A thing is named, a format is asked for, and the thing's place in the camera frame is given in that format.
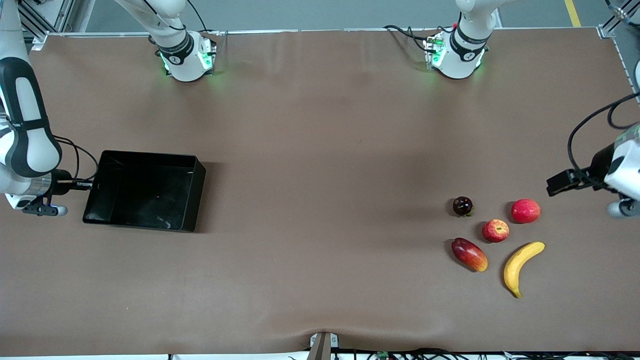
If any black plastic tray box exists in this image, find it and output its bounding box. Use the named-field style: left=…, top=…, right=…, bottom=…
left=82, top=150, right=207, bottom=233

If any dark purple mangosteen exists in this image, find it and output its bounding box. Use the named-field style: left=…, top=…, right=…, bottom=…
left=452, top=196, right=474, bottom=218

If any black left base cable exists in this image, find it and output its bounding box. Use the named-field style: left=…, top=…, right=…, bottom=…
left=383, top=24, right=438, bottom=53

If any aluminium frame with diagonal struts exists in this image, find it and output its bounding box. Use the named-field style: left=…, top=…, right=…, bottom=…
left=17, top=0, right=76, bottom=51

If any black base cable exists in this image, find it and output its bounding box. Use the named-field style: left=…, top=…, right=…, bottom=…
left=187, top=0, right=221, bottom=36
left=383, top=24, right=438, bottom=53

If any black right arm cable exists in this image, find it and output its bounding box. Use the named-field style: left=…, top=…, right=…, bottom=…
left=52, top=135, right=99, bottom=183

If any red yellow mango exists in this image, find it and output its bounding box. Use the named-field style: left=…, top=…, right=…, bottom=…
left=451, top=237, right=489, bottom=273

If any black right base cable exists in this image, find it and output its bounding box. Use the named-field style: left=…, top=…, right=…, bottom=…
left=187, top=0, right=221, bottom=36

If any round red peach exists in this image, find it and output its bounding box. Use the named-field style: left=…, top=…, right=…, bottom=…
left=510, top=198, right=542, bottom=224

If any aluminium frame corner post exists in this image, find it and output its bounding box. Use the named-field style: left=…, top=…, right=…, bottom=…
left=597, top=0, right=640, bottom=40

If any small red yellow apple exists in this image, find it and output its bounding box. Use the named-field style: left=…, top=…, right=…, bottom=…
left=481, top=218, right=510, bottom=244

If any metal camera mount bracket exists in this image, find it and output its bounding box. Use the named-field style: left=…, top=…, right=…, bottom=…
left=309, top=332, right=340, bottom=360

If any yellow banana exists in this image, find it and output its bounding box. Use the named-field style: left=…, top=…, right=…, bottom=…
left=503, top=241, right=546, bottom=299

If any brown table mat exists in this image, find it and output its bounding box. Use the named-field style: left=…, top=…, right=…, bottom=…
left=0, top=27, right=640, bottom=357

